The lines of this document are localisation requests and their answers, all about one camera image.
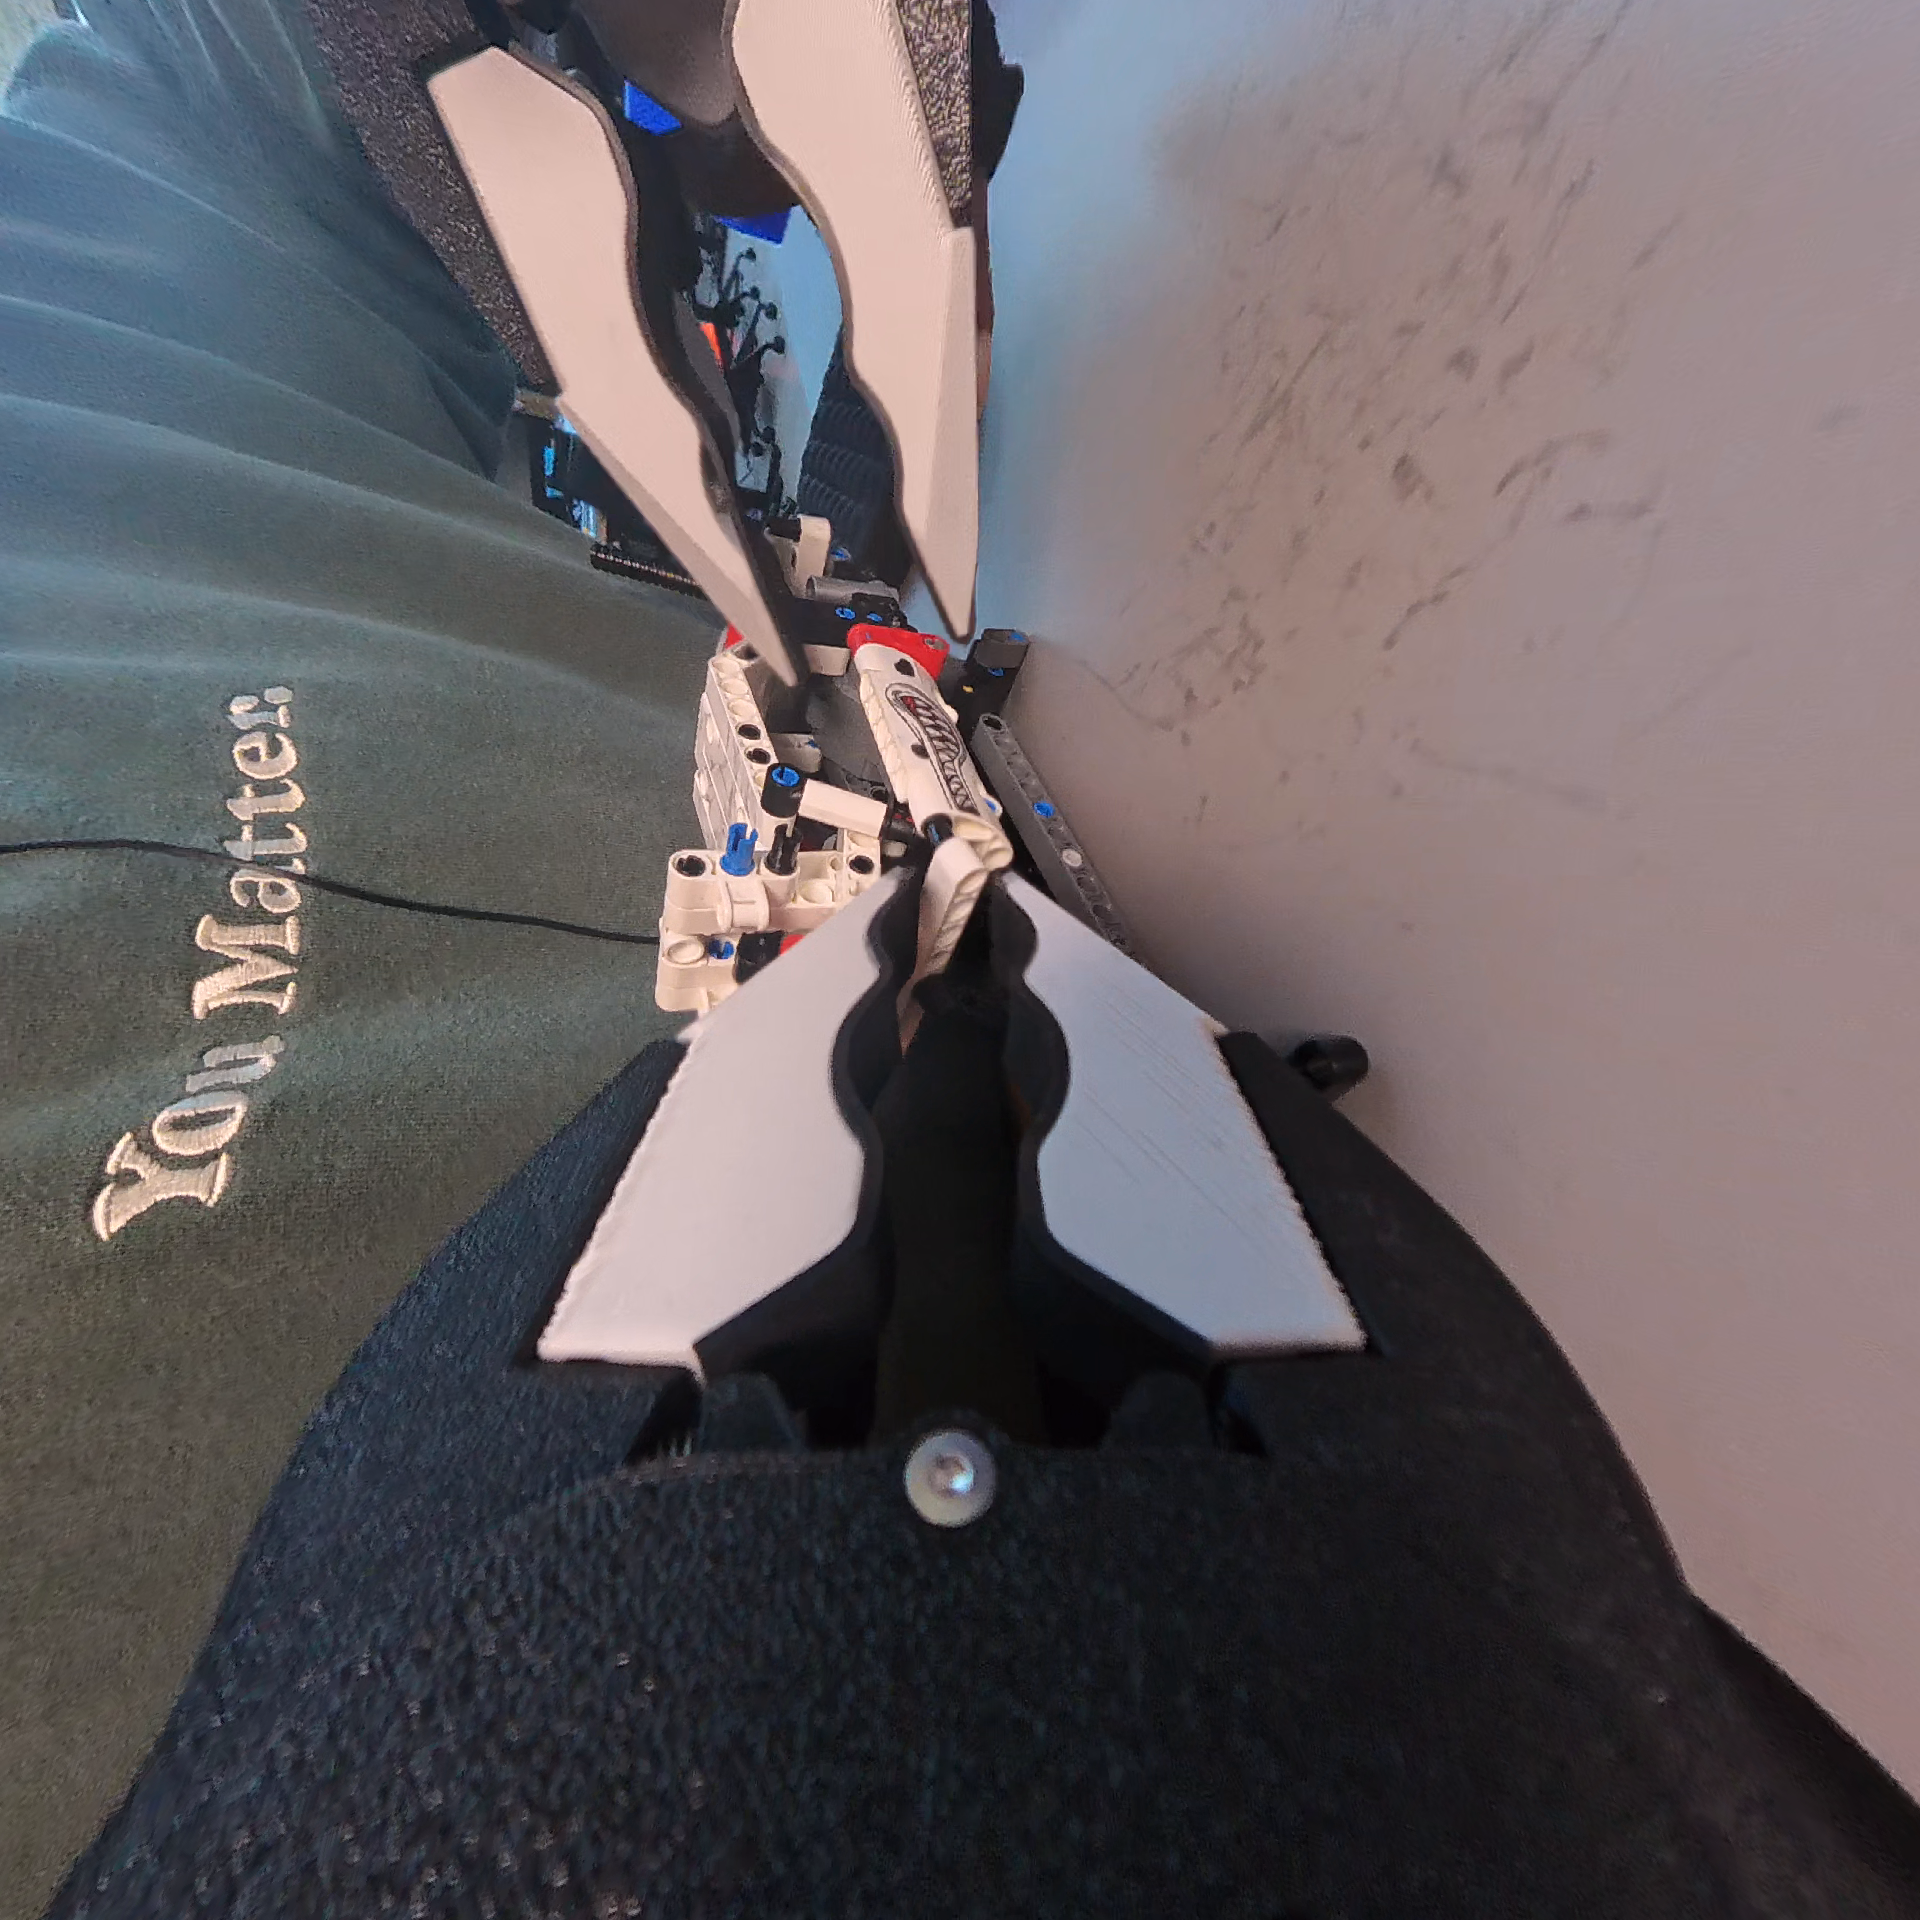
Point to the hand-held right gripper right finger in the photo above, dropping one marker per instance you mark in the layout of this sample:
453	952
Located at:
1201	1184

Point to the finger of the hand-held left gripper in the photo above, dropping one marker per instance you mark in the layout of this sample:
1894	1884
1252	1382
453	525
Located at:
901	239
585	269

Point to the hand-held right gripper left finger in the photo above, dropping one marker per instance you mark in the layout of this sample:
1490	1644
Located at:
721	1184

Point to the brick-built truck model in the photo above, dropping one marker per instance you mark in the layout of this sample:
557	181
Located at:
735	870

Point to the person's torso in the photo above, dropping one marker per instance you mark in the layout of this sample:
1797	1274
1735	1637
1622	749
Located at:
302	601

